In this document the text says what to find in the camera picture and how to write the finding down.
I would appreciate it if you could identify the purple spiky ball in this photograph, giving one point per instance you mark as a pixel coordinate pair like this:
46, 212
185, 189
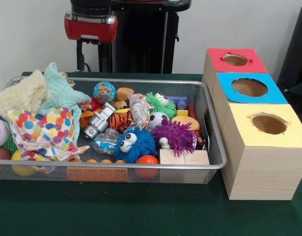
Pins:
176, 135

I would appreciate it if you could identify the colourful dotted cloth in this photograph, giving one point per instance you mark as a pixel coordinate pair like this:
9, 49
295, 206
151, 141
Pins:
45, 132

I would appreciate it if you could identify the globe print ball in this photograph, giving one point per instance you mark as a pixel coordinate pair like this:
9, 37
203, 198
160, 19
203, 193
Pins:
104, 89

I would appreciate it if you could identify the shallow mesh bin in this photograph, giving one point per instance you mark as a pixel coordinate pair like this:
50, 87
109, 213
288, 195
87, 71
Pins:
141, 173

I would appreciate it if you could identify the mint green cloth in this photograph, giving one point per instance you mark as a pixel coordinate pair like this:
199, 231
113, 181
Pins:
62, 93

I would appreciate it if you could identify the black upright stand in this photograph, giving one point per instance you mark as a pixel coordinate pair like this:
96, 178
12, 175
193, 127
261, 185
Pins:
296, 49

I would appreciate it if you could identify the dark green table cloth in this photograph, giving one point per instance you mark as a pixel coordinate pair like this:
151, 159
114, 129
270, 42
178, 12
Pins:
116, 211

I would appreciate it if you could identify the green spiky ball with eyes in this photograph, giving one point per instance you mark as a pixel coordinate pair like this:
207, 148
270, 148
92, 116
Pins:
163, 104

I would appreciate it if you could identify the smooth orange ball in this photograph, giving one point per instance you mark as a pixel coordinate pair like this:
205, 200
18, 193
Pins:
147, 160

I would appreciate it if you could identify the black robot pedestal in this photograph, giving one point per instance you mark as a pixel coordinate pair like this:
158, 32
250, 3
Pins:
146, 49

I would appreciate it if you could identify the green covered side table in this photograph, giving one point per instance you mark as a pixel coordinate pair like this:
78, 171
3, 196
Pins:
301, 89

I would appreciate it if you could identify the small soccer ball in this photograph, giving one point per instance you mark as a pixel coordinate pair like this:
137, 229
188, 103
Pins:
159, 120

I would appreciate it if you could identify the wooden box with three holes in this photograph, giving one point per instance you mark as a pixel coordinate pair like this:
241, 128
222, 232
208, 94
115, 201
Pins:
264, 172

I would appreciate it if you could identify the blue spiky ball with eyes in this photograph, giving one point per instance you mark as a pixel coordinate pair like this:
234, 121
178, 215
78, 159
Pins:
136, 145

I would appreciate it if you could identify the clear bottle blue print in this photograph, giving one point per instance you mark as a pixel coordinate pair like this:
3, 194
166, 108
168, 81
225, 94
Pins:
105, 143

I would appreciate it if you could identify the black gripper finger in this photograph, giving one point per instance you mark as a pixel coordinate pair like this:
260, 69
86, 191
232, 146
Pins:
80, 55
103, 57

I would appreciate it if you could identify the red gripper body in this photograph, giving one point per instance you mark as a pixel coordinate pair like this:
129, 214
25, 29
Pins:
92, 30

